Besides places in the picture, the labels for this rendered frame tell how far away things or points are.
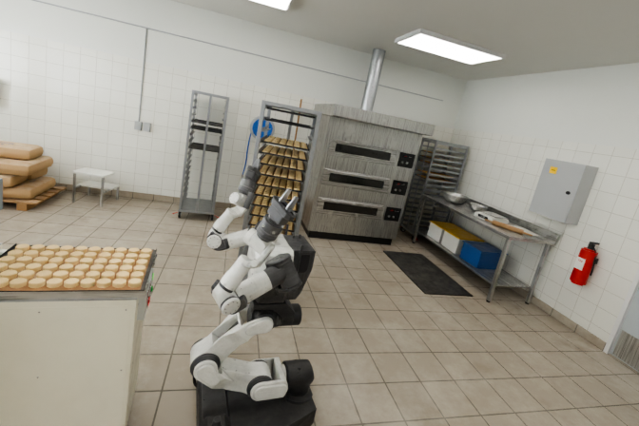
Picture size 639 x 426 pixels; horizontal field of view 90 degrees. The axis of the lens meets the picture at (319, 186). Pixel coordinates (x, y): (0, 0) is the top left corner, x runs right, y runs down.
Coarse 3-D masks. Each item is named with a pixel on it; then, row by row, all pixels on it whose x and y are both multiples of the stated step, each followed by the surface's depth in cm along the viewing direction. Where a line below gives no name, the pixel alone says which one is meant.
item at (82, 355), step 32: (0, 320) 125; (32, 320) 129; (64, 320) 133; (96, 320) 137; (128, 320) 141; (0, 352) 128; (32, 352) 132; (64, 352) 136; (96, 352) 140; (128, 352) 145; (0, 384) 131; (32, 384) 135; (64, 384) 139; (96, 384) 144; (128, 384) 149; (0, 416) 134; (32, 416) 138; (64, 416) 143; (96, 416) 148; (128, 416) 164
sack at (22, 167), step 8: (0, 160) 382; (8, 160) 387; (16, 160) 394; (24, 160) 400; (32, 160) 407; (40, 160) 416; (48, 160) 433; (0, 168) 374; (8, 168) 377; (16, 168) 379; (24, 168) 382; (32, 168) 391; (40, 168) 410
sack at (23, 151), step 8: (0, 144) 395; (8, 144) 402; (16, 144) 410; (24, 144) 418; (0, 152) 387; (8, 152) 389; (16, 152) 392; (24, 152) 395; (32, 152) 403; (40, 152) 422
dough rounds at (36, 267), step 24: (0, 264) 132; (24, 264) 135; (48, 264) 139; (72, 264) 142; (96, 264) 146; (120, 264) 153; (144, 264) 155; (0, 288) 121; (24, 288) 124; (48, 288) 127; (72, 288) 130; (96, 288) 132; (120, 288) 136
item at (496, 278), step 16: (448, 208) 482; (464, 208) 492; (416, 224) 559; (480, 224) 417; (512, 224) 442; (528, 224) 430; (432, 240) 523; (512, 240) 375; (528, 240) 381; (544, 240) 390; (544, 256) 397; (480, 272) 424; (496, 272) 387
